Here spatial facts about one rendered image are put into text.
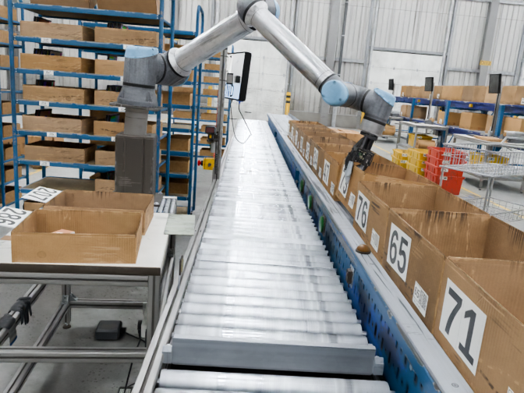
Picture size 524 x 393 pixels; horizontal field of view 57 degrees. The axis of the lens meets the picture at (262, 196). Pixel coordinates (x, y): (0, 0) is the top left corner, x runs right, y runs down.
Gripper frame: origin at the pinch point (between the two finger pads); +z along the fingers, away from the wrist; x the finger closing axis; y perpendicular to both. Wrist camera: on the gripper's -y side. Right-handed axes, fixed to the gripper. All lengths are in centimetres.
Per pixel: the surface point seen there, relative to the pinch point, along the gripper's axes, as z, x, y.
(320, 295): 30, -9, 52
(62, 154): 64, -154, -142
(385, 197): -0.9, 9.4, 19.9
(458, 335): 7, 0, 109
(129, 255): 42, -69, 37
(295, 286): 32, -16, 46
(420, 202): -3.6, 22.1, 20.0
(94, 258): 46, -79, 39
